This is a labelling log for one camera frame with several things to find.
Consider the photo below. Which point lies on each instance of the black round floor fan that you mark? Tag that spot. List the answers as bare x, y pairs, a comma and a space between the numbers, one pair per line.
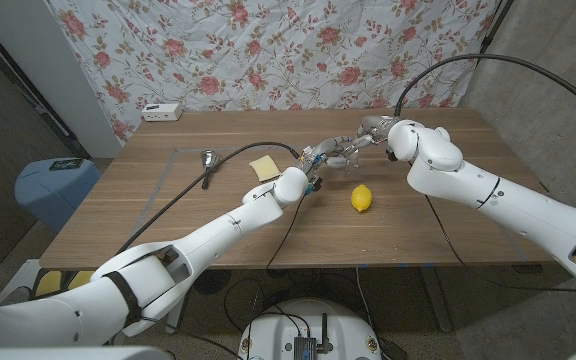
213, 281

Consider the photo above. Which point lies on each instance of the black electronics box with antenna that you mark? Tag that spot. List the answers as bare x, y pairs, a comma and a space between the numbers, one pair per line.
304, 346

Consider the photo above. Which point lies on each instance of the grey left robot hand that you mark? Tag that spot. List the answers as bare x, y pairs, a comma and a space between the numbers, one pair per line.
324, 149

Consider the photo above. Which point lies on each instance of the yellow lemon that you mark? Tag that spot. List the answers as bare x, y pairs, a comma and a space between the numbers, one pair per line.
361, 198

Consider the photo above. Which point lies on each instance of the black stand pole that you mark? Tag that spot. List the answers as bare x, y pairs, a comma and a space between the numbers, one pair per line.
493, 30
28, 87

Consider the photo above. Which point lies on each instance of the white table leg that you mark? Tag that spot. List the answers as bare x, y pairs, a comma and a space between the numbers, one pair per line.
175, 320

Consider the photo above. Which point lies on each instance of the blue bin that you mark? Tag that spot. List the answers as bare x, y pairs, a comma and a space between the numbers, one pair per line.
53, 195

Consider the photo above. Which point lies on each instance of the white power strip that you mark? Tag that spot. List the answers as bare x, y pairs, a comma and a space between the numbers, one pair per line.
162, 112

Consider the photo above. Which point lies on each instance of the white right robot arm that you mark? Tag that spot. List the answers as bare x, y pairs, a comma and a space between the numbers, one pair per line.
508, 200

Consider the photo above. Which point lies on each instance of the yellow sponge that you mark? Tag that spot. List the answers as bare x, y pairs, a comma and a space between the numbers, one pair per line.
265, 167

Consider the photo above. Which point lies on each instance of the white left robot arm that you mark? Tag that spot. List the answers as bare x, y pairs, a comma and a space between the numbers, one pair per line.
213, 235

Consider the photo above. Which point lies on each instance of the yellow and white floor object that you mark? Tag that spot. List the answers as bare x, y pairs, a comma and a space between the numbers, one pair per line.
50, 282

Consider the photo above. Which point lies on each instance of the black device on bin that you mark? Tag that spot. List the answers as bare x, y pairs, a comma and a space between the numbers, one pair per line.
66, 164

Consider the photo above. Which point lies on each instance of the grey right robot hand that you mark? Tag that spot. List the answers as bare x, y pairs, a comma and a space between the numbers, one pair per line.
374, 130

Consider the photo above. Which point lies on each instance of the floral backdrop cloth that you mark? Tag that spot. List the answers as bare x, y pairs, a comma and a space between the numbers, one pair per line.
278, 55

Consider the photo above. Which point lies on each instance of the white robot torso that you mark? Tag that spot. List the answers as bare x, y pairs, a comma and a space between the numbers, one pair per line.
68, 354

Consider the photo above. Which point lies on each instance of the grey table leg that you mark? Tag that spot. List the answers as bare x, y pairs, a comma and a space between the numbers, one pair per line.
435, 300

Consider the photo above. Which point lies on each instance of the clear medicine bottle white cap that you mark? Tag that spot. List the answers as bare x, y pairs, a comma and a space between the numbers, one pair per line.
350, 162

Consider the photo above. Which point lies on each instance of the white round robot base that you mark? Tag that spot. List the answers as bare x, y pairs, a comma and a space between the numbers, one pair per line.
273, 330

